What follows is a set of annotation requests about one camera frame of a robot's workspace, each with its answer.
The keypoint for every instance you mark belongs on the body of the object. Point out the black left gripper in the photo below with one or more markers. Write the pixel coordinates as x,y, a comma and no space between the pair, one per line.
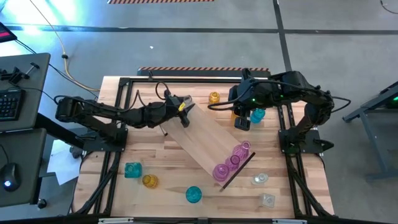
174,109

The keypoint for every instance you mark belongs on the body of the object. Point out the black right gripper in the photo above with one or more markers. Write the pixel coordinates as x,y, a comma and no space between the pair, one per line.
242,123

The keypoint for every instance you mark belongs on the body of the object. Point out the yellow dimpled glass vase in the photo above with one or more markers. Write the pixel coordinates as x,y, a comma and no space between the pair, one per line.
233,116

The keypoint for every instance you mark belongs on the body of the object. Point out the yellow ribbed glass vase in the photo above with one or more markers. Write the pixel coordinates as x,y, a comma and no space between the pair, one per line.
214,99

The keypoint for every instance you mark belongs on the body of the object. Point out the pink ribbed teardrop vase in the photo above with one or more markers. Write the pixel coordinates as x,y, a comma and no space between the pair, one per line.
241,152

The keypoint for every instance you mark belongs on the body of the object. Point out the pink slender glass vase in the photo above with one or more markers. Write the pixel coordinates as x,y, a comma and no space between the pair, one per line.
234,162

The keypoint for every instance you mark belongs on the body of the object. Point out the pink squat glass vase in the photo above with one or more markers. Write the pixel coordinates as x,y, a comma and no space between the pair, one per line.
221,173

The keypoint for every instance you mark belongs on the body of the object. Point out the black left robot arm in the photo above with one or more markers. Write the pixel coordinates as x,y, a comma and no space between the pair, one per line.
102,112

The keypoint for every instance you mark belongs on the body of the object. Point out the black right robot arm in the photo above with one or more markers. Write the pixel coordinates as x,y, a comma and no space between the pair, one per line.
298,87

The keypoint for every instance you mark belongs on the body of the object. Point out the wooden shelf with black legs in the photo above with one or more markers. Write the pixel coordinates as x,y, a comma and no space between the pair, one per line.
205,137

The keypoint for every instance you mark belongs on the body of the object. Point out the blue diamond-pattern glass vase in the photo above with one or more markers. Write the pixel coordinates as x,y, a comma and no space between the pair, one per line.
259,115

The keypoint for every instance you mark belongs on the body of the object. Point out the black hazard-striped floor mat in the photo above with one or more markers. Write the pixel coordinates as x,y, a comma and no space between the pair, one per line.
202,73

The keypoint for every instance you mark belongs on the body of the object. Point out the black table clamp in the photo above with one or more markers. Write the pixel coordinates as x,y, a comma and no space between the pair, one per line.
247,72
150,75

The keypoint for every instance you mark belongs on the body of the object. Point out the clear square glass vase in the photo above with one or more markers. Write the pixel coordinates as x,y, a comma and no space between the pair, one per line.
268,200

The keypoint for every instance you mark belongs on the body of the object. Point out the teal square glass vase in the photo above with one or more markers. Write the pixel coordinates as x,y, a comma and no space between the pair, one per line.
133,170

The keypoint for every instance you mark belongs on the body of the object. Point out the yellow squat glass vase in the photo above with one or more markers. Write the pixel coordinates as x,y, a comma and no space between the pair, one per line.
150,181

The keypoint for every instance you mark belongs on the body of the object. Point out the teal embossed round vase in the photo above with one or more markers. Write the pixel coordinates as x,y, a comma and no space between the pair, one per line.
193,194

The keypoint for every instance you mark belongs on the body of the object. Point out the grey caster wheel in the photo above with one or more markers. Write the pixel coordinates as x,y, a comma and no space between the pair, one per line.
76,152

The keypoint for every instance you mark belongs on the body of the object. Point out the black metal table stand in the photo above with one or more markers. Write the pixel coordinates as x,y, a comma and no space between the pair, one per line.
370,105

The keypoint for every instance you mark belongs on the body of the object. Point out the black desk support beam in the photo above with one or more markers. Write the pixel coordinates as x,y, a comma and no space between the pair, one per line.
56,129

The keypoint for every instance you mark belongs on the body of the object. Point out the dark grey desk top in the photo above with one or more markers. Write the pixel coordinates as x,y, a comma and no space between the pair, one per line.
31,149

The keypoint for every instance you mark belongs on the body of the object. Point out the black desk clamp device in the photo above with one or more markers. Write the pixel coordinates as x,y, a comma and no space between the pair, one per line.
14,76

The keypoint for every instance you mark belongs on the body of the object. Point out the black keyboard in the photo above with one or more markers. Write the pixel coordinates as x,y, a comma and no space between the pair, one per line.
11,104

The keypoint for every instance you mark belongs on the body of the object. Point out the black caster wheel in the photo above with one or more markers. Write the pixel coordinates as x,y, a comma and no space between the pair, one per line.
42,203

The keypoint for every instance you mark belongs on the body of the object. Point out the black computer mouse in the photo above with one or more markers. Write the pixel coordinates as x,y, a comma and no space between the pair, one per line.
11,175

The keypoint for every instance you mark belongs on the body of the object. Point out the black monitor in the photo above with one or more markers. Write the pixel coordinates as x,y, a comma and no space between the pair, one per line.
6,32

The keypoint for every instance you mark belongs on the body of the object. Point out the black metal table frame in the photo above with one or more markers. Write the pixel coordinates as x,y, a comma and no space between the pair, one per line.
202,81

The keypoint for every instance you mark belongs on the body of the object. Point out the silver metal bracket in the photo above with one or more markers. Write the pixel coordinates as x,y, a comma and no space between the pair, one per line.
115,221
289,221

